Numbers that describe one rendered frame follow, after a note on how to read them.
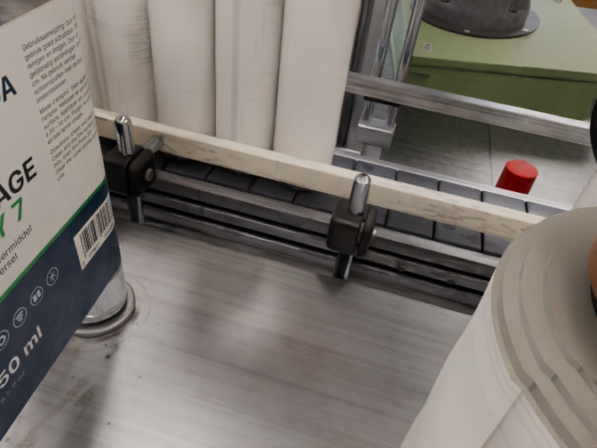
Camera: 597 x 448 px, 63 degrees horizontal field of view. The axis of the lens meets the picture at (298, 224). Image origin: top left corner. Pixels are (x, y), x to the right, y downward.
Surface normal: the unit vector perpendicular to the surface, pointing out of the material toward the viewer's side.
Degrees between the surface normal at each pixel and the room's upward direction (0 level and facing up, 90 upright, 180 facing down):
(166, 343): 0
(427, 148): 0
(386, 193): 90
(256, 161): 90
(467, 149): 0
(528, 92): 90
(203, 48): 90
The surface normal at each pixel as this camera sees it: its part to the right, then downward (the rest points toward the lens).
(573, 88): -0.10, 0.65
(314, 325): 0.11, -0.75
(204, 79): 0.65, 0.55
